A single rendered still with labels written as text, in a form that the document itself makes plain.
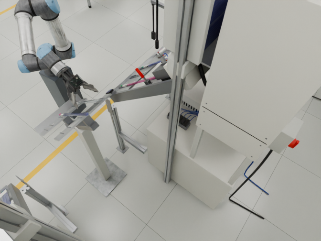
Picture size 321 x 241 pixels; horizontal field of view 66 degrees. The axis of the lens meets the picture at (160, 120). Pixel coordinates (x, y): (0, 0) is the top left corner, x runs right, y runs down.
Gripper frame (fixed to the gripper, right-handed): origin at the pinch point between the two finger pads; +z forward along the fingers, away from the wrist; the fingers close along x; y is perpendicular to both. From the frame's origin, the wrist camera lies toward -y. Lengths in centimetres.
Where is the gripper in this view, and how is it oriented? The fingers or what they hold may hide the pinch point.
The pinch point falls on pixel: (88, 101)
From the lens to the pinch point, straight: 142.6
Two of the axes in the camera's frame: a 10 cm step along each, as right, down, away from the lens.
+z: 6.6, 7.3, 1.6
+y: 4.2, -1.9, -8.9
